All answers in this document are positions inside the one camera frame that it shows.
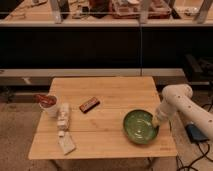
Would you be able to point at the white cup with red lid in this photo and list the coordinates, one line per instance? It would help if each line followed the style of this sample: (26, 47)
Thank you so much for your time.
(48, 103)

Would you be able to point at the brown chocolate bar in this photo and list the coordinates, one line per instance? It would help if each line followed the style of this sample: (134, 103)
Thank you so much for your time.
(90, 104)

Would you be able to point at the background shelf unit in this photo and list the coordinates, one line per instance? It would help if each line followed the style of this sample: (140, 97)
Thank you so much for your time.
(106, 13)

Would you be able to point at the dark box on right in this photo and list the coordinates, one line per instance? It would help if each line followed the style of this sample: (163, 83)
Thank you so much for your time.
(198, 69)

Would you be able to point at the white tube package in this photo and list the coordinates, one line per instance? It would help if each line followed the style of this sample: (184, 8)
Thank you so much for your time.
(63, 119)

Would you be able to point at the green ceramic bowl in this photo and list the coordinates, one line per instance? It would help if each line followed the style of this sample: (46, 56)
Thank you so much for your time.
(138, 128)

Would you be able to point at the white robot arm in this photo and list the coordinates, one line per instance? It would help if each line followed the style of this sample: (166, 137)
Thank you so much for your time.
(178, 98)

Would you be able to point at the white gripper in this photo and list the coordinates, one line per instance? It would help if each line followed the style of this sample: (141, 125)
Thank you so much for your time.
(162, 115)

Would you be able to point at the black foot pedal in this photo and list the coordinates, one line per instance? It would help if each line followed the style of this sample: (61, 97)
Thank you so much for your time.
(194, 134)

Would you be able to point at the wooden table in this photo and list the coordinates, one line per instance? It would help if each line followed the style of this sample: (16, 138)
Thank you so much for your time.
(98, 134)

